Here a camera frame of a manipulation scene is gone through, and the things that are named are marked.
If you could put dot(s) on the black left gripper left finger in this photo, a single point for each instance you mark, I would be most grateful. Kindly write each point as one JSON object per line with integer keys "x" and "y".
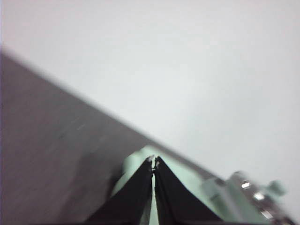
{"x": 131, "y": 201}

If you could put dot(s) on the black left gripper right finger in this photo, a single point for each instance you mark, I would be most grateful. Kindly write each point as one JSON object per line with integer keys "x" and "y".
{"x": 178, "y": 204}

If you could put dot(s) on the glass lid with mint knob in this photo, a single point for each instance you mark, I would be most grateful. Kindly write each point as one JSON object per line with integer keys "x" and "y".
{"x": 279, "y": 187}

